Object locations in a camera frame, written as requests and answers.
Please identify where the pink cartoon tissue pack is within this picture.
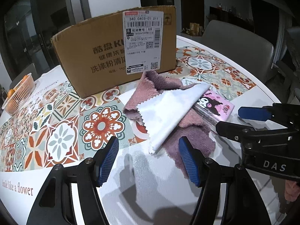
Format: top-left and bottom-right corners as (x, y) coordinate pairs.
(193, 89), (234, 133)

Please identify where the white cleaning cloth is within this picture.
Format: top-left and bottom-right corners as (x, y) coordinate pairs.
(118, 82), (212, 155)

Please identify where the mauve microfibre cloth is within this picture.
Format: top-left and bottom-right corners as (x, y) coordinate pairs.
(123, 71), (215, 178)

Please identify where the right hand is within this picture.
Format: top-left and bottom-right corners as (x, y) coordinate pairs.
(284, 180), (300, 202)

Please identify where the patterned tile table runner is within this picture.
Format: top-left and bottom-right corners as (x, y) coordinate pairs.
(1, 47), (255, 172)

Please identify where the grey dining chair right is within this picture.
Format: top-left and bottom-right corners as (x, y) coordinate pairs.
(201, 20), (274, 83)

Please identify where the grey dining chair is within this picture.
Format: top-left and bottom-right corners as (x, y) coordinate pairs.
(9, 63), (40, 89)
(201, 20), (274, 83)

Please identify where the brown cardboard box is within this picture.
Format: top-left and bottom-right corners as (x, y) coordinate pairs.
(51, 6), (176, 98)

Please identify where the white fruit basket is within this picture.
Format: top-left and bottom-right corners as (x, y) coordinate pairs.
(1, 73), (35, 116)

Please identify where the dark sideboard cabinet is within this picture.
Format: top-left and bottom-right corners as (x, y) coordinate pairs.
(207, 7), (254, 32)

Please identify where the orange fruit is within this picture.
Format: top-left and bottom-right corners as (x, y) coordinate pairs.
(7, 89), (15, 99)

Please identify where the grey dining chair far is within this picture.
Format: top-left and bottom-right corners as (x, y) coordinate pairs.
(9, 63), (40, 89)

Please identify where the black glass sliding door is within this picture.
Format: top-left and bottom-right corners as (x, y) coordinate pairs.
(3, 0), (91, 76)

